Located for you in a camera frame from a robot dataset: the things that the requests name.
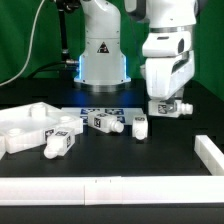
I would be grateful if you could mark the white front fence rail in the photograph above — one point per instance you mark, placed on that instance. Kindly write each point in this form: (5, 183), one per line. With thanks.
(111, 190)

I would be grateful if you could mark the white left fence block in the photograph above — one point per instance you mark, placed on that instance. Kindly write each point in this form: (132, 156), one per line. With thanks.
(2, 146)

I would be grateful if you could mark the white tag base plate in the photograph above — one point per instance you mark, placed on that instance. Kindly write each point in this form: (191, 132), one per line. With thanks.
(124, 115)

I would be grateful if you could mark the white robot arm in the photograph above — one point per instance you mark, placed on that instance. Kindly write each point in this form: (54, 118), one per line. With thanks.
(102, 65)

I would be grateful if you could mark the white square tabletop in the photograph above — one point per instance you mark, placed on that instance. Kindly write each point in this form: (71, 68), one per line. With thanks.
(29, 126)

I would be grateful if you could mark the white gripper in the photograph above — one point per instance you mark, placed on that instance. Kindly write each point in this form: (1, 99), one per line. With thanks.
(169, 65)

